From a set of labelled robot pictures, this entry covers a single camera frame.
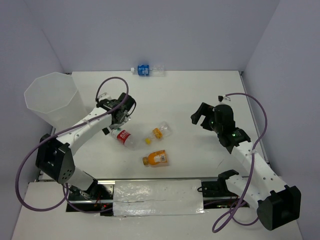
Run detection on clear bottle red cap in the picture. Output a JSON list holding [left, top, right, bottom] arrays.
[[111, 129, 138, 149]]

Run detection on clear bottle yellow cap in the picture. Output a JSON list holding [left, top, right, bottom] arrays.
[[144, 121, 173, 145]]

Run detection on orange juice bottle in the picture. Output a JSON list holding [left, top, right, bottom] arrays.
[[142, 150, 169, 167]]

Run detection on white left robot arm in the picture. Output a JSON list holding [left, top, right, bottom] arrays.
[[35, 92, 137, 200]]

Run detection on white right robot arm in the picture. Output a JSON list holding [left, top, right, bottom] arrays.
[[190, 102, 301, 231]]

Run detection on translucent white bin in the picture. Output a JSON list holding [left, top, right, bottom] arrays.
[[24, 72, 88, 131]]

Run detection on clear bottle blue label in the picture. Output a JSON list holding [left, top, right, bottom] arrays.
[[130, 64, 165, 77]]

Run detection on white foil cover sheet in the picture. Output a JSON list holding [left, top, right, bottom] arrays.
[[112, 179, 205, 217]]

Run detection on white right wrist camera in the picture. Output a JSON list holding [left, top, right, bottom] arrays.
[[218, 95, 231, 103]]

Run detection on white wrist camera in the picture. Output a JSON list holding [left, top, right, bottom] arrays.
[[218, 95, 231, 103], [97, 92, 112, 102]]

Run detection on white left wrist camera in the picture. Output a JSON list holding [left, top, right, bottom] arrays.
[[97, 92, 112, 102]]

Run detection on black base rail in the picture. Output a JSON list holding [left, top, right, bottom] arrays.
[[66, 178, 239, 217]]

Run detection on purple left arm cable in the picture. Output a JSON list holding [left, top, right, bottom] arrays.
[[15, 76, 130, 213]]

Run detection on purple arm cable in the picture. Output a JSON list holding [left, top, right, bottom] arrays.
[[203, 93, 268, 233], [15, 76, 130, 213]]

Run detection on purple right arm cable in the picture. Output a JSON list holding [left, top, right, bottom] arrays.
[[203, 93, 268, 233]]

